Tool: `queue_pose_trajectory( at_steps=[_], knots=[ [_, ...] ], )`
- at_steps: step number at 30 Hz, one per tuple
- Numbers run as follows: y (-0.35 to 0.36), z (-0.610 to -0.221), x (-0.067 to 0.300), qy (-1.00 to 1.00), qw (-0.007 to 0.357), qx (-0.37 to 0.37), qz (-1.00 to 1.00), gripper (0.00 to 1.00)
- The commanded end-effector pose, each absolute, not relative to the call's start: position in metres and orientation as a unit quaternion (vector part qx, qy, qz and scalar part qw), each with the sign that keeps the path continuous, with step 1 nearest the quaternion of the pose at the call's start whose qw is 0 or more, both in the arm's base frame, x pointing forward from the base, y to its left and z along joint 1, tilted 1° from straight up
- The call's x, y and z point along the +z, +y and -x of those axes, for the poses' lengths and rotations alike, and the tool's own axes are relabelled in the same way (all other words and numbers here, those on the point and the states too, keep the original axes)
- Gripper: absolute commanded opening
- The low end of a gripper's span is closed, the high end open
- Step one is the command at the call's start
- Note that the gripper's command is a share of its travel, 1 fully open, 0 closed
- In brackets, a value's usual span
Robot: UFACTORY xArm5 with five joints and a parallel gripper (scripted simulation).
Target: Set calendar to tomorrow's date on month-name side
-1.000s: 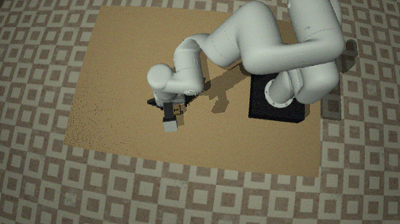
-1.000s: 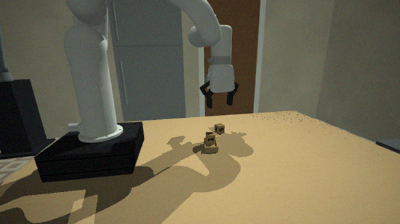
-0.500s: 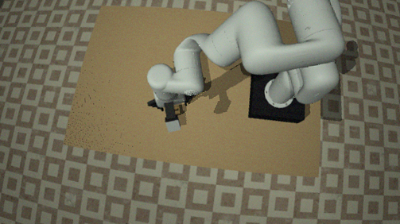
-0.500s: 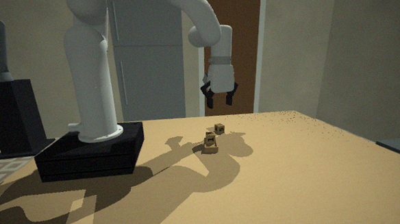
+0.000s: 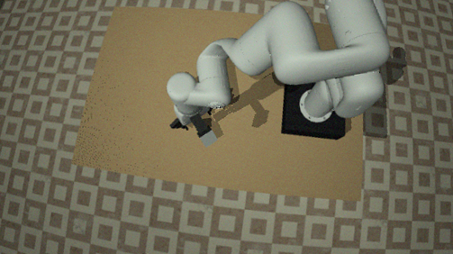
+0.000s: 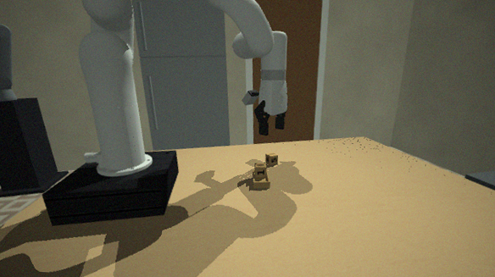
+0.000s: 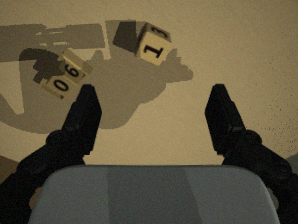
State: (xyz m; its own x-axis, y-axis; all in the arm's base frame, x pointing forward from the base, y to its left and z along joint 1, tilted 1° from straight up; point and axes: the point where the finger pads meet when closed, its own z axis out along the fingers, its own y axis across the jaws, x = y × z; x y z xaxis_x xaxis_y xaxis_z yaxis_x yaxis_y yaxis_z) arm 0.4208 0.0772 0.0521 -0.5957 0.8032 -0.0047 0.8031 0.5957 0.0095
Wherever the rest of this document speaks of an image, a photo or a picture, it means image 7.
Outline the beige number cube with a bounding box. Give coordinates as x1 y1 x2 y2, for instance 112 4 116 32
46 59 84 98
134 22 172 66

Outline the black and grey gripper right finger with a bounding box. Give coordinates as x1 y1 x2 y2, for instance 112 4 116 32
205 84 298 224

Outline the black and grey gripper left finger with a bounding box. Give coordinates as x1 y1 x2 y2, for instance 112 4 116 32
0 84 102 224

